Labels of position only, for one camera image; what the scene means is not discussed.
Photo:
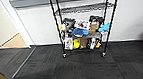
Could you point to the small orange item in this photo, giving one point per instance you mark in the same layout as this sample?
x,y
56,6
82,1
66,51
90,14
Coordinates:
x,y
99,46

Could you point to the small yellow pack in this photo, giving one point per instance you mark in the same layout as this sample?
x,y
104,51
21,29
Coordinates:
x,y
62,27

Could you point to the black white pack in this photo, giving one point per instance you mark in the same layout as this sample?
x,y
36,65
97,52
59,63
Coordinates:
x,y
93,43

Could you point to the yellow green toy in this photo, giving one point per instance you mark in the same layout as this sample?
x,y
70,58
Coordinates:
x,y
76,43

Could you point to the small brown carton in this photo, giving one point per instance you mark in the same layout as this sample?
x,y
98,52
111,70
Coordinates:
x,y
94,27

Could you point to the light blue pouch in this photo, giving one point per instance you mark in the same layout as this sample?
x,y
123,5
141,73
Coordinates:
x,y
104,27

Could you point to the white door frame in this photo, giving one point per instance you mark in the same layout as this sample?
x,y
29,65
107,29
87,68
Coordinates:
x,y
17,23

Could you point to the tall brown box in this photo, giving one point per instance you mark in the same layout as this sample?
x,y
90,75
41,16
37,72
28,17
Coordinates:
x,y
83,42

